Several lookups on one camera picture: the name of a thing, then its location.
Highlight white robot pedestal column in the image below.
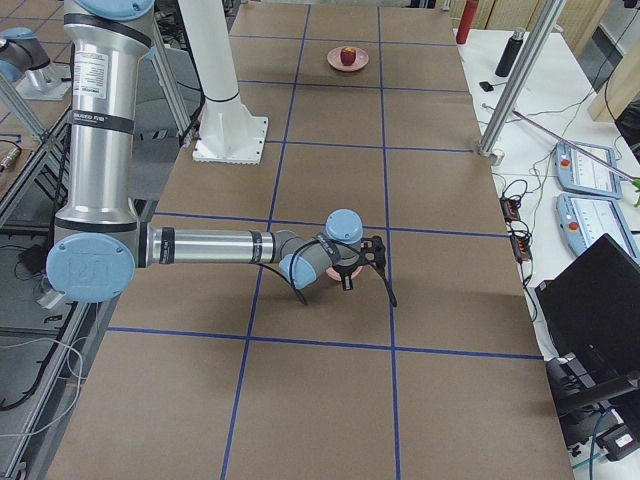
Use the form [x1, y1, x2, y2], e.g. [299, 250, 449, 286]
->
[178, 0, 239, 103]

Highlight metal reacher grabber stick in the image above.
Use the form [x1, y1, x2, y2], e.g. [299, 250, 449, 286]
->
[512, 110, 639, 199]

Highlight red water bottle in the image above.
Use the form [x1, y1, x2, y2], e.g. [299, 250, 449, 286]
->
[456, 0, 479, 45]

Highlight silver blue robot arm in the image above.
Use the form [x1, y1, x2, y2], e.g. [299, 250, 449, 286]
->
[1, 27, 71, 101]
[46, 1, 386, 303]

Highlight lower blue teach pendant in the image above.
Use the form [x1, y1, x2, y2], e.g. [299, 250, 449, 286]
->
[556, 193, 639, 261]

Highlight upper blue teach pendant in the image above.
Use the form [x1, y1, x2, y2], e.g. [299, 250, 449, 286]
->
[554, 142, 623, 199]

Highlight pink plate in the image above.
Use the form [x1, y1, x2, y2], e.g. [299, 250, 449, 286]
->
[326, 46, 370, 73]

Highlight pink bowl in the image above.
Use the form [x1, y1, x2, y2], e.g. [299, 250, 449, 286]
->
[325, 265, 363, 281]

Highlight black laptop computer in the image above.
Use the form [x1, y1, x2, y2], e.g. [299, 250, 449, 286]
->
[535, 234, 639, 381]

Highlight aluminium frame post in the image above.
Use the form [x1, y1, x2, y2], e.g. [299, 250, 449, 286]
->
[477, 0, 566, 166]

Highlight small black square device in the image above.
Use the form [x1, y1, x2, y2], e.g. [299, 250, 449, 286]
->
[479, 81, 494, 92]

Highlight black water bottle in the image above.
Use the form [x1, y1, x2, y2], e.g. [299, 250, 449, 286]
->
[495, 27, 526, 78]

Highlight red apple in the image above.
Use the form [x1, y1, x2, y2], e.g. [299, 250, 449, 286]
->
[339, 46, 357, 67]

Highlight black orange usb hub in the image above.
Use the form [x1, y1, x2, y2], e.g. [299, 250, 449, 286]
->
[500, 196, 533, 264]

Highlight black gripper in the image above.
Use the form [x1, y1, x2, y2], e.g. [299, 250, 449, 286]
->
[335, 235, 386, 291]

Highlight blue teach pendant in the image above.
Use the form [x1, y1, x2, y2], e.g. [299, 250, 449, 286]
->
[556, 193, 639, 261]
[554, 142, 623, 199]

